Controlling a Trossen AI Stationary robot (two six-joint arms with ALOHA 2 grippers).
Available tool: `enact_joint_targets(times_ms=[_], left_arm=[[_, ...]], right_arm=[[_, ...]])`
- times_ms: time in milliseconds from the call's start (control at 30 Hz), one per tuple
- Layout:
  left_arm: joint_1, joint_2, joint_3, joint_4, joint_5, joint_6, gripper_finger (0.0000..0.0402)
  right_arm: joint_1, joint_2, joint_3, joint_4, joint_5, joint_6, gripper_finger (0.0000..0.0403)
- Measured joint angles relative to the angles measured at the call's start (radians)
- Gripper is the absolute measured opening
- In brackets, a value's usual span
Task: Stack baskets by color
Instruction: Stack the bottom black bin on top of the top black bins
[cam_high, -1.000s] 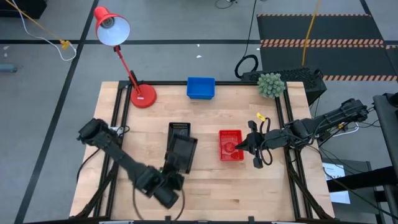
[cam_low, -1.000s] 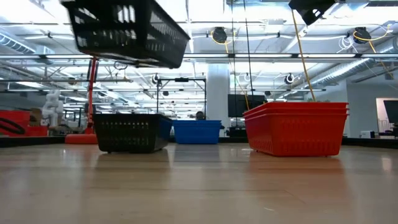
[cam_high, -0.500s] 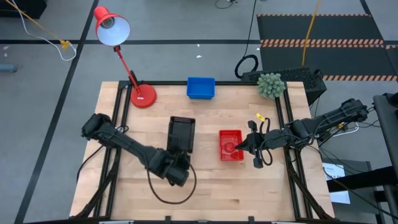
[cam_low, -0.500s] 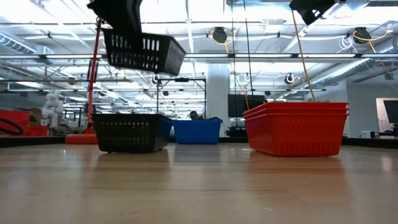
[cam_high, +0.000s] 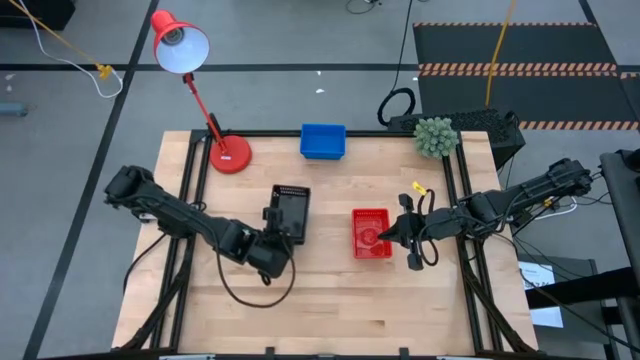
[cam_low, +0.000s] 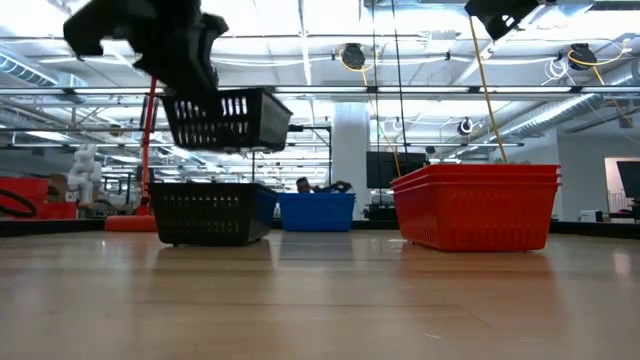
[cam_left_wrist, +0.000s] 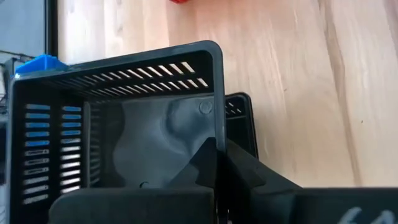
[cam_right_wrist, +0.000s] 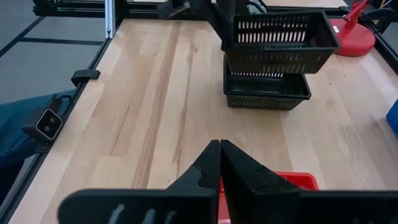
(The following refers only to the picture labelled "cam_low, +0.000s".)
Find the person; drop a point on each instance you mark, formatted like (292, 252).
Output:
(302, 185)

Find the white square column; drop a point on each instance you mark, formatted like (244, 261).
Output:
(350, 150)

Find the black monitor screen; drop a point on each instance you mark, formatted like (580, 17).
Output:
(385, 170)

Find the silver ribbed ventilation duct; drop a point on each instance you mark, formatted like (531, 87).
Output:
(550, 117)

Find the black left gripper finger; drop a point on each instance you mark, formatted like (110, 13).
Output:
(207, 72)
(175, 75)

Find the red pole stand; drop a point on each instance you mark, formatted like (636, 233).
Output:
(146, 175)

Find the large red storage bin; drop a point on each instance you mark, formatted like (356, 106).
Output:
(20, 184)

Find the grey ceiling ventilation duct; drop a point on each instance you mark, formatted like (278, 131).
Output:
(25, 70)

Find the red slotted plastic basket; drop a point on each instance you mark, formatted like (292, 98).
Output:
(475, 215)
(475, 177)
(475, 169)

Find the small red storage bin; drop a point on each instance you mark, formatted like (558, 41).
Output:
(60, 211)

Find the dark wall screen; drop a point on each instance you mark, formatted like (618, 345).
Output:
(630, 177)

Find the large black slotted plastic basket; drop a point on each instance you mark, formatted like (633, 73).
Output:
(235, 120)

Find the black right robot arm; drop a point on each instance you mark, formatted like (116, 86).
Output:
(500, 15)

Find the white robot figure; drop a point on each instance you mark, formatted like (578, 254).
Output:
(85, 172)

